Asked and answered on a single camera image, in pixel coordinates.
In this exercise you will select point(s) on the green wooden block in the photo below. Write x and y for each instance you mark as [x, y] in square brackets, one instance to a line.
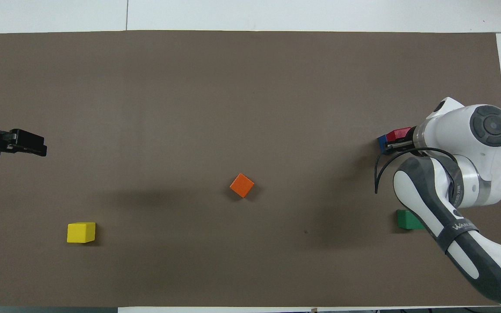
[407, 219]

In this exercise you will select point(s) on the red wooden block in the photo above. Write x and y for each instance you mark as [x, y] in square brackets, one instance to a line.
[398, 133]

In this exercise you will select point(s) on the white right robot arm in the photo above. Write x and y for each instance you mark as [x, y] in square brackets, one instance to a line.
[463, 152]

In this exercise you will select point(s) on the blue wooden block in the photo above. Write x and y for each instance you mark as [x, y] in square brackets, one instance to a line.
[381, 143]

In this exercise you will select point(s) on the yellow wooden block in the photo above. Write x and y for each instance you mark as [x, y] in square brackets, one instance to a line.
[81, 232]

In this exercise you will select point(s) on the orange wooden block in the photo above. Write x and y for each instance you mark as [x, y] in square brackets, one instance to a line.
[242, 185]

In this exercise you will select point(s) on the brown table mat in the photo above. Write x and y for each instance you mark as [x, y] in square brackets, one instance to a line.
[250, 65]

